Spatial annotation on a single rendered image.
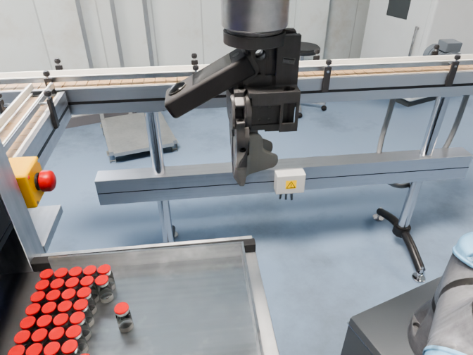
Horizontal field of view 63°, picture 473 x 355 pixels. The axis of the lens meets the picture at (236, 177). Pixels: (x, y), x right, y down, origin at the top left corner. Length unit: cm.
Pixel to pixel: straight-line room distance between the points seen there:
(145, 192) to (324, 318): 92
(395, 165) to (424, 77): 40
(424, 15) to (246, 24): 321
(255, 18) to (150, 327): 46
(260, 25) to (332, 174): 129
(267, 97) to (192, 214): 180
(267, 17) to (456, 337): 42
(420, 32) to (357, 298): 239
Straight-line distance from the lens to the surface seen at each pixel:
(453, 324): 55
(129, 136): 288
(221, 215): 220
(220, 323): 63
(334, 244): 208
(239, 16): 43
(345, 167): 168
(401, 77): 156
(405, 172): 182
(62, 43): 321
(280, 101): 46
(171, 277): 70
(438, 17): 362
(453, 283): 62
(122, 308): 61
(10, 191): 72
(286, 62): 46
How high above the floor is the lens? 140
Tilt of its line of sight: 34 degrees down
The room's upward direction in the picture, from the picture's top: straight up
